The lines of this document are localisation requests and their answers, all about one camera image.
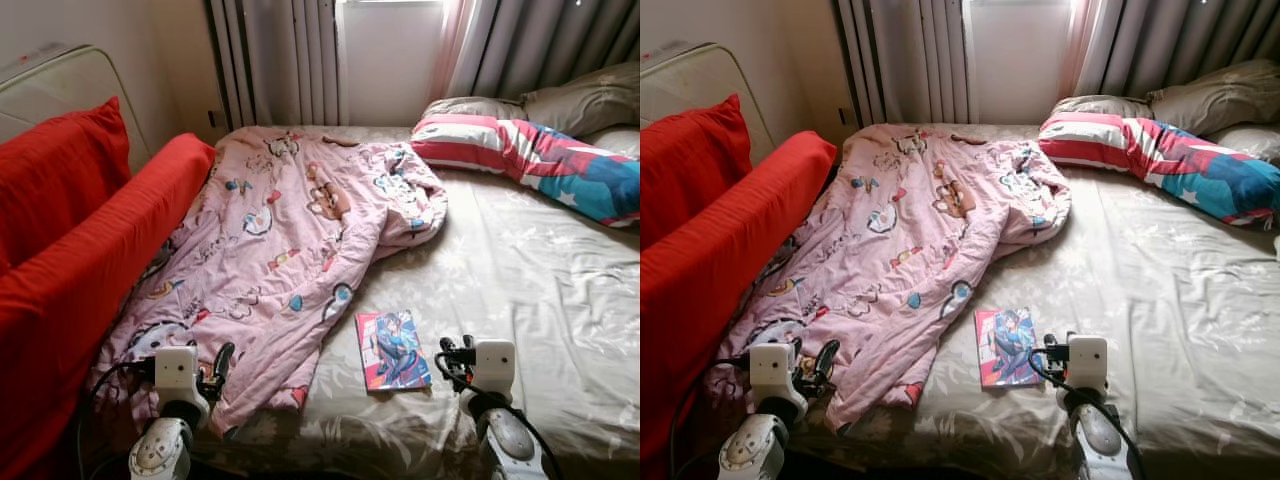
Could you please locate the colourful comic book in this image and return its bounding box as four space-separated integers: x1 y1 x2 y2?
355 309 433 392
974 306 1046 389

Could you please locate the beige floral bed sheet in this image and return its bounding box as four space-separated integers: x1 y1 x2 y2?
85 123 641 480
712 122 1280 480

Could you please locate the red sofa armrest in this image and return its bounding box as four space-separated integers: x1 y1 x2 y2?
0 133 216 480
640 130 839 480

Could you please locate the pink printed quilt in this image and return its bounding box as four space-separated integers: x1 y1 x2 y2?
715 123 1073 433
88 125 449 436

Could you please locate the striped red blue bolster pillow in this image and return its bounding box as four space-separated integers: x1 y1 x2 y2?
411 113 641 227
1038 112 1280 229

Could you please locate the red sofa back cushion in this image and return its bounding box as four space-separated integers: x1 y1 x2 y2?
0 97 133 273
640 94 753 251

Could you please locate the brownish crumpled pillow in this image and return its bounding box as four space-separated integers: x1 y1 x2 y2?
522 62 641 139
1148 58 1280 136

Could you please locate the grey curtain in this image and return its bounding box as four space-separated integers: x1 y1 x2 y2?
1075 0 1280 99
445 0 641 99
205 0 346 129
835 0 973 126

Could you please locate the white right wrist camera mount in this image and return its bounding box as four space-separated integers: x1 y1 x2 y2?
1066 336 1109 393
472 340 518 393

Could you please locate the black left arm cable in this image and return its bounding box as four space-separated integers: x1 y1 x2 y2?
75 358 159 480
668 355 753 480

